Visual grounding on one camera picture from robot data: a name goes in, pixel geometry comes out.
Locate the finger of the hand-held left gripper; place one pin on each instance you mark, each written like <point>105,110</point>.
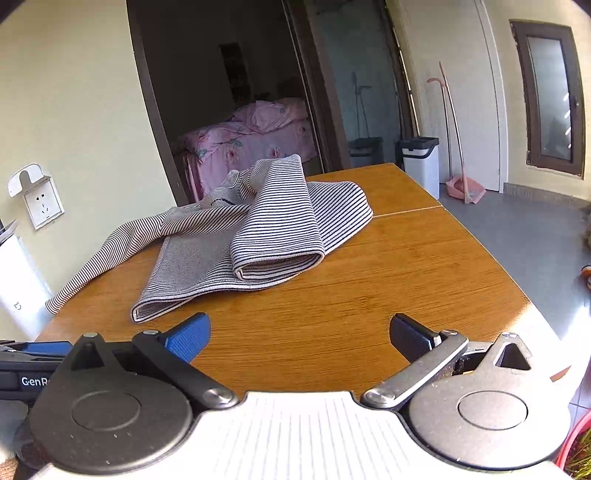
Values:
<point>46,349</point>

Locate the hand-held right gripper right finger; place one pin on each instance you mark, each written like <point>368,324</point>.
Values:
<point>411,340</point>

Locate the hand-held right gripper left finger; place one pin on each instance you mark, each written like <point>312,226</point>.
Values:
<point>187,339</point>

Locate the striped long-sleeve shirt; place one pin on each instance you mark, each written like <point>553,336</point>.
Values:
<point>258,230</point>

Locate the white socket splash cover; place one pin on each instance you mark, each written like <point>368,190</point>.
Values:
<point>25,177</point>

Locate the white bin with black lid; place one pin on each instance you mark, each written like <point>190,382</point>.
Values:
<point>420,166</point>

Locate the orange object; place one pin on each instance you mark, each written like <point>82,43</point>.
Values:
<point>586,276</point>

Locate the red plant pot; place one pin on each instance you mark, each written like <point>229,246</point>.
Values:
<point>570,443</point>

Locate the bed with pink floral bedding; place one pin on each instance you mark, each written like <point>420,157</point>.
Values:
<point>249,138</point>

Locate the bundle of leaning poles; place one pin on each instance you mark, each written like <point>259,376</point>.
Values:
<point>408,92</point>

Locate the white door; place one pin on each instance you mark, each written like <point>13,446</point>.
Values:
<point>466,69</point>

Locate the brown-framed frosted window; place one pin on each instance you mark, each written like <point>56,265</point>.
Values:
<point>549,92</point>

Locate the white wall appliance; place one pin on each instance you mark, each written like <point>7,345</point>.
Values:
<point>21,286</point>

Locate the white wall socket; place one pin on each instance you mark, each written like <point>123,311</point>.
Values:
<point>44,205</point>

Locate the dark brown door frame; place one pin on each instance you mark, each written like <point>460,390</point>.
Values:
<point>154,115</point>

